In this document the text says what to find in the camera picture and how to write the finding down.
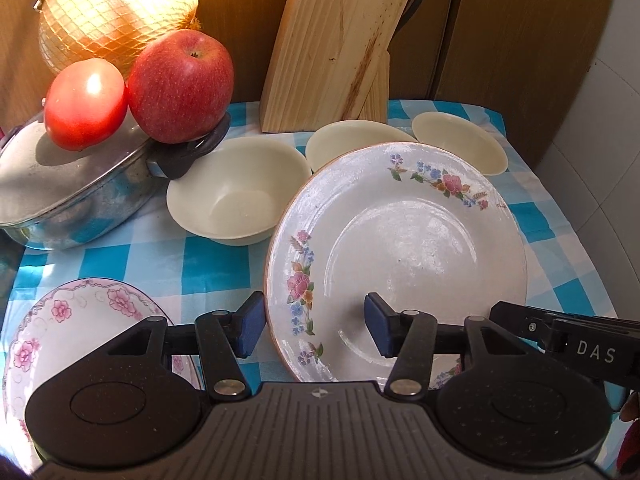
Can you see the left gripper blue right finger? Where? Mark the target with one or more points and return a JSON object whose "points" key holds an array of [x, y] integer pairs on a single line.
{"points": [[409, 337]]}

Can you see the blue checkered tablecloth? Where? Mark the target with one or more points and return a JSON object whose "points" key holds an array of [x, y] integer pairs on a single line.
{"points": [[136, 407]]}

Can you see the yellow netted pomelo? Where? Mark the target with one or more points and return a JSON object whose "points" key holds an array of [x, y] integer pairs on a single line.
{"points": [[70, 31]]}

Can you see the red apple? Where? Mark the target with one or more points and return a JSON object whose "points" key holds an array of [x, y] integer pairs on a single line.
{"points": [[180, 86]]}

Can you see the wooden knife block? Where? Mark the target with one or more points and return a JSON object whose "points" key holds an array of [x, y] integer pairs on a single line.
{"points": [[324, 61]]}

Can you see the steel pot with lid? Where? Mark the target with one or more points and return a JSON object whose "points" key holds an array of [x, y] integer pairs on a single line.
{"points": [[52, 198]]}

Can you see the small floral rimmed plate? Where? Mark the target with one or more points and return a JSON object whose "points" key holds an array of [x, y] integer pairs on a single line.
{"points": [[417, 225]]}

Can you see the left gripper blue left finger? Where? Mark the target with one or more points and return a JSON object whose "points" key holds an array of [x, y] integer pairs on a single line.
{"points": [[224, 337]]}

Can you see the deep pink-flower plate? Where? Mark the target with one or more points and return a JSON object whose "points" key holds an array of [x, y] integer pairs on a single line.
{"points": [[60, 328]]}

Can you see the cream bowl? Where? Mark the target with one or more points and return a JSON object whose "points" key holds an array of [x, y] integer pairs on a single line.
{"points": [[237, 194], [461, 137], [336, 139]]}

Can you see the red tomato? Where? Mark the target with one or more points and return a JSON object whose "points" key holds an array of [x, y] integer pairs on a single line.
{"points": [[85, 104]]}

